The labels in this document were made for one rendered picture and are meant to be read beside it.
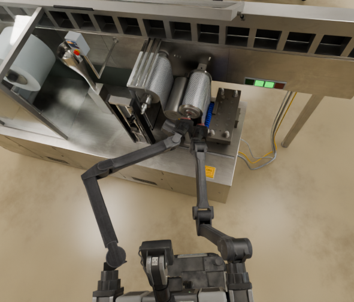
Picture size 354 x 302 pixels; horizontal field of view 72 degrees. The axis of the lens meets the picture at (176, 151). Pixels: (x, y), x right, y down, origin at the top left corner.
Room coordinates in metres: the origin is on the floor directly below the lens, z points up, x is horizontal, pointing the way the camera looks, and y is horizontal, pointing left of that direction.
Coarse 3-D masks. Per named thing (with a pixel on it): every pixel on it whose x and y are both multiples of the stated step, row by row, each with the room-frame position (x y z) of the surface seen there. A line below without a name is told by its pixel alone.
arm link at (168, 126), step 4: (168, 120) 0.67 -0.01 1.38; (164, 124) 0.66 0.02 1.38; (168, 124) 0.65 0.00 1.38; (172, 124) 0.65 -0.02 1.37; (164, 128) 0.64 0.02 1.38; (168, 128) 0.63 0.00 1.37; (172, 128) 0.63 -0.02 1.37; (164, 132) 0.63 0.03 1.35; (168, 132) 0.61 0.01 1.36; (172, 132) 0.60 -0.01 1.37; (176, 132) 0.59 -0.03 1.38; (168, 136) 0.61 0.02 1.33; (176, 136) 0.57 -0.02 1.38; (180, 136) 0.57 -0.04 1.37; (172, 140) 0.55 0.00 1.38; (176, 140) 0.55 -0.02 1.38
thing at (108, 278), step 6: (114, 270) 0.05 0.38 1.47; (102, 276) 0.04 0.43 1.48; (108, 276) 0.04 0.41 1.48; (114, 276) 0.03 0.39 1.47; (102, 282) 0.02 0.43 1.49; (108, 282) 0.02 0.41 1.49; (114, 282) 0.01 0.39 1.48; (102, 288) 0.00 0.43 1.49; (108, 288) 0.00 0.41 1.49; (114, 288) -0.01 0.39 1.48; (120, 288) -0.02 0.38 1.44; (96, 294) -0.01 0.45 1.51; (102, 294) -0.02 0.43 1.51; (108, 294) -0.02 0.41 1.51; (114, 294) -0.03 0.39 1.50
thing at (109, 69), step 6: (96, 66) 1.48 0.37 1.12; (90, 72) 1.53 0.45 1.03; (108, 72) 1.44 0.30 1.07; (114, 72) 1.41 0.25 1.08; (120, 72) 1.38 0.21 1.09; (126, 72) 1.35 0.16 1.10; (96, 78) 1.52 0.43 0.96; (102, 78) 1.49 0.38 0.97; (108, 78) 1.46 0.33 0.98; (114, 78) 1.43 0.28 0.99; (120, 78) 1.40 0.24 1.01; (126, 78) 1.37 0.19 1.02; (174, 78) 1.15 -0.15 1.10; (114, 84) 1.44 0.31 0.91; (120, 84) 1.41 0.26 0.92; (210, 84) 1.02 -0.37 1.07; (210, 90) 1.02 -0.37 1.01; (210, 96) 1.02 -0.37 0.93
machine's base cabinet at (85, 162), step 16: (0, 144) 1.67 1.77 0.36; (16, 144) 1.47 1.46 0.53; (32, 144) 1.31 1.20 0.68; (48, 160) 1.43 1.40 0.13; (64, 160) 1.24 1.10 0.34; (80, 160) 1.09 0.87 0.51; (96, 160) 0.97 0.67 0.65; (128, 176) 0.87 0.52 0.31; (144, 176) 0.76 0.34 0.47; (160, 176) 0.66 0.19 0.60; (176, 176) 0.58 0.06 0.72; (192, 192) 0.53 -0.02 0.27; (208, 192) 0.45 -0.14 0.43; (224, 192) 0.38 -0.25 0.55
